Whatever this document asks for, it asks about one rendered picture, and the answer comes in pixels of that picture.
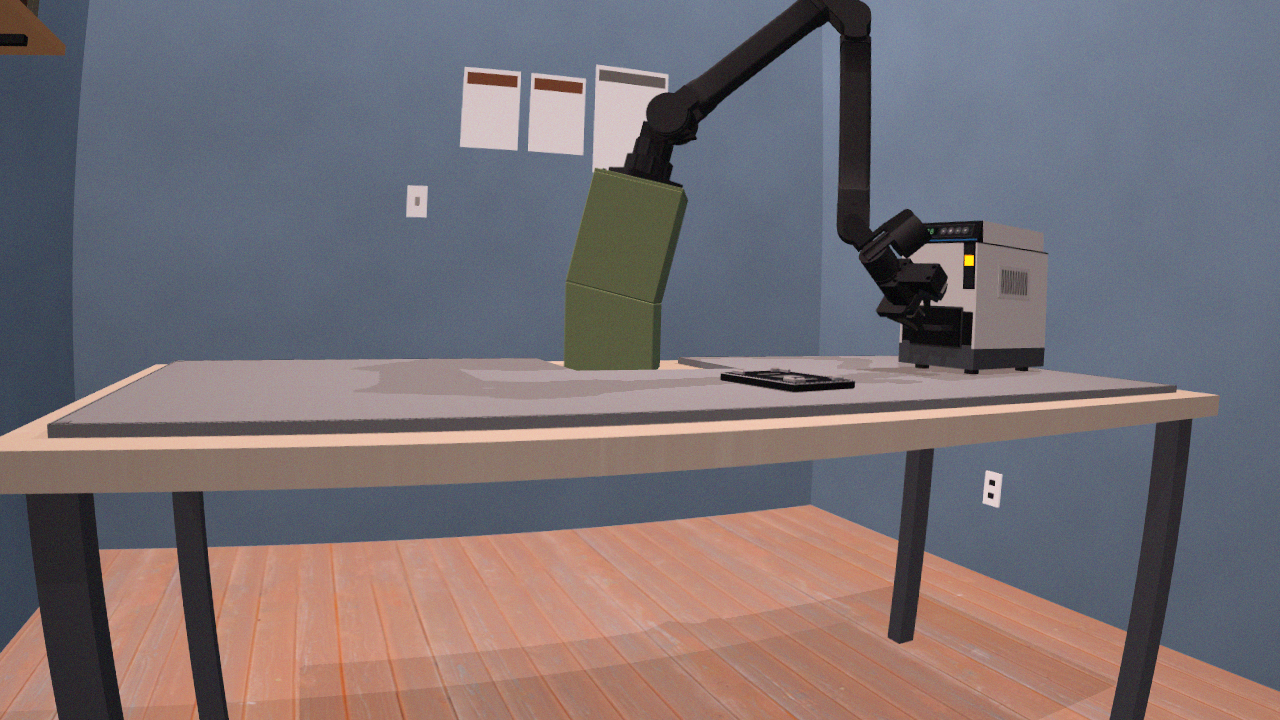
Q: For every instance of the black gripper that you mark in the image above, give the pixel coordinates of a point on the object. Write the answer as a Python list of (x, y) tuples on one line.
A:
[(912, 312)]

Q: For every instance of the white benchtop heat sealer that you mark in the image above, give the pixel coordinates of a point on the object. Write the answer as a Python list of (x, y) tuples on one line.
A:
[(993, 314)]

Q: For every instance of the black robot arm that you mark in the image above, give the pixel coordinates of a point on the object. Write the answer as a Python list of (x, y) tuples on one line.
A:
[(675, 116)]

